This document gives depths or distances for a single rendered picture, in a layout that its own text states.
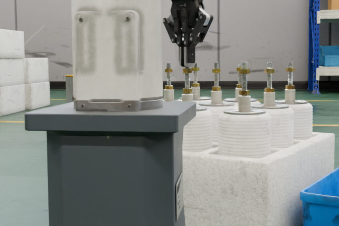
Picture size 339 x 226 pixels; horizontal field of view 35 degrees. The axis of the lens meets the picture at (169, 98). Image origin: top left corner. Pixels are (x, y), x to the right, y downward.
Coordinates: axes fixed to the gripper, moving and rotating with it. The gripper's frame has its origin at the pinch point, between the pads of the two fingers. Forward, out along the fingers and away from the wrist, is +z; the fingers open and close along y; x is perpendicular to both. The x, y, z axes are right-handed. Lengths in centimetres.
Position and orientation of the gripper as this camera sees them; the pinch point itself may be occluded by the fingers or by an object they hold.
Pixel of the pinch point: (186, 56)
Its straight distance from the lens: 102.9
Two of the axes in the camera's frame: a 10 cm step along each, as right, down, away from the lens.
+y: 5.9, 0.6, -8.0
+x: 8.0, -0.4, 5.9
